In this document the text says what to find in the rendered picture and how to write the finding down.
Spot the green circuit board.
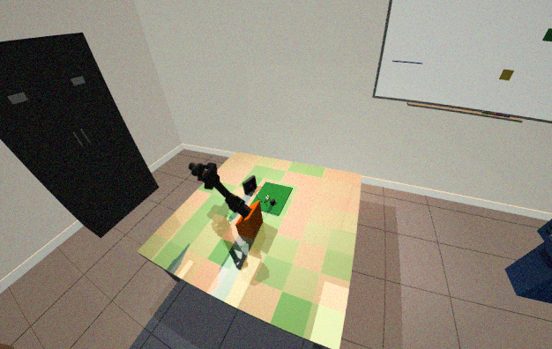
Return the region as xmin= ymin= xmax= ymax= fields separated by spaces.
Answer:
xmin=250 ymin=182 xmax=293 ymax=216

